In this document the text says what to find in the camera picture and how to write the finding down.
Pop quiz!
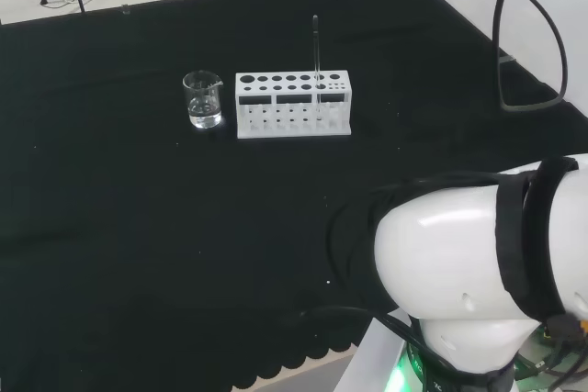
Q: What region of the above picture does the white test tube rack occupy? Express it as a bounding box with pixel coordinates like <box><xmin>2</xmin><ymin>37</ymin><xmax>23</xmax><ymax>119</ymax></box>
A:
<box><xmin>234</xmin><ymin>70</ymin><xmax>354</xmax><ymax>140</ymax></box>

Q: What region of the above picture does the clear glass beaker with water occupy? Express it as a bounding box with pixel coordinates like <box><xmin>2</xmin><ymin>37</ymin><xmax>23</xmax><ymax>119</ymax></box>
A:
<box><xmin>182</xmin><ymin>70</ymin><xmax>225</xmax><ymax>130</ymax></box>

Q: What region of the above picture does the black bench cloth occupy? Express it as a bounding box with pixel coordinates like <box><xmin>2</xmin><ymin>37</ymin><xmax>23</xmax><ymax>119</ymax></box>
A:
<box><xmin>0</xmin><ymin>0</ymin><xmax>588</xmax><ymax>392</ymax></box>

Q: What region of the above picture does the thick black looped cable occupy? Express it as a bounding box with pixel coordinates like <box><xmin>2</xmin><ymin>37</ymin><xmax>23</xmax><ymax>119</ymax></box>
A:
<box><xmin>440</xmin><ymin>0</ymin><xmax>569</xmax><ymax>113</ymax></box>

